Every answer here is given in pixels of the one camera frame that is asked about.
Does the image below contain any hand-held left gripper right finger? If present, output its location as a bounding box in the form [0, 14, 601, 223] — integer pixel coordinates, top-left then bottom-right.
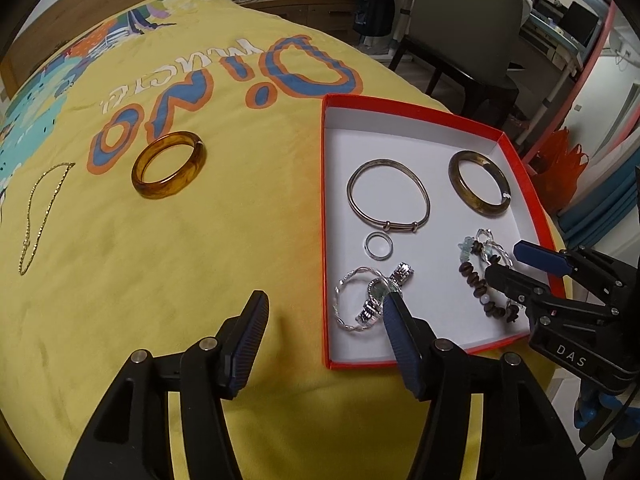
[382, 292, 586, 480]

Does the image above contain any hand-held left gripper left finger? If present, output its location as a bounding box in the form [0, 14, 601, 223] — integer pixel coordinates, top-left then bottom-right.
[62, 290, 271, 480]

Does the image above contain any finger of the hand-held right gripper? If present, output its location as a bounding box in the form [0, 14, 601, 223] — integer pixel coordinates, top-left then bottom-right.
[486, 263, 618, 321]
[513, 241, 636, 306]

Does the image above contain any beaded bracelet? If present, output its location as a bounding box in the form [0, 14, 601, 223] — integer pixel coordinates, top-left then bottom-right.
[457, 235, 521, 323]

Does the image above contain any silver wristwatch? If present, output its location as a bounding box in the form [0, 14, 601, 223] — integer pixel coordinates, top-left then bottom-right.
[356, 262, 416, 324]

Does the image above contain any large twisted wire bracelet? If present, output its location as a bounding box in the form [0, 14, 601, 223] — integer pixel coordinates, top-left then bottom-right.
[334, 266, 396, 332]

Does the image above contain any plain band ring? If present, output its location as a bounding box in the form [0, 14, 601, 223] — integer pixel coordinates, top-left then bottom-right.
[364, 232, 394, 261]

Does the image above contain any thin metal bangle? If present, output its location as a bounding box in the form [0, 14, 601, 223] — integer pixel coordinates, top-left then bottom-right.
[346, 158, 432, 233]

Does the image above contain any dark olive bangle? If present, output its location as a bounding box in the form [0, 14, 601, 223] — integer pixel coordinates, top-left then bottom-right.
[448, 150, 513, 219]

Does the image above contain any red cardboard box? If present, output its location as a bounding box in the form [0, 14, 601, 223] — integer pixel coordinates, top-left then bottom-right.
[320, 94, 568, 370]

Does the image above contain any orange plastic bag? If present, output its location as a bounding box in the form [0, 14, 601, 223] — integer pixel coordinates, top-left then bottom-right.
[542, 127, 591, 216]

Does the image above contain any blue folded mat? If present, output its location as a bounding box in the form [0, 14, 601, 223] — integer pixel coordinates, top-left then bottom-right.
[560, 155, 640, 246]

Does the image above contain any yellow printed blanket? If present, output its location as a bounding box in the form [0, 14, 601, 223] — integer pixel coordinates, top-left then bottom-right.
[0, 0, 568, 480]

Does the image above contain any amber bangle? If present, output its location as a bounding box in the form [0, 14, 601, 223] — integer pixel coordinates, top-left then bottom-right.
[131, 131, 206, 201]

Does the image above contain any white desk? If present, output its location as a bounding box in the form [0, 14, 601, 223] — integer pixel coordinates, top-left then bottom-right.
[520, 0, 596, 126]

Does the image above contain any black laptop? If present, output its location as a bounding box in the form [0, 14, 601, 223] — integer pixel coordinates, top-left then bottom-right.
[560, 1, 601, 41]

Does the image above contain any grey-green chair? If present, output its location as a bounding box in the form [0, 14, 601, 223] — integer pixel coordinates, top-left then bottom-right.
[390, 0, 531, 128]

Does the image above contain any dark tote bag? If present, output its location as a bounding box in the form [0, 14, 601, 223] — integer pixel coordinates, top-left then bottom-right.
[352, 0, 397, 37]

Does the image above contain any wooden dresser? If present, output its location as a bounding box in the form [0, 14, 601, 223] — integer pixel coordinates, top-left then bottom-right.
[235, 0, 371, 48]

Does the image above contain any gold chain necklace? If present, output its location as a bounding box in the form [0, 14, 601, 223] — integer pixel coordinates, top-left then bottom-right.
[19, 161, 77, 277]

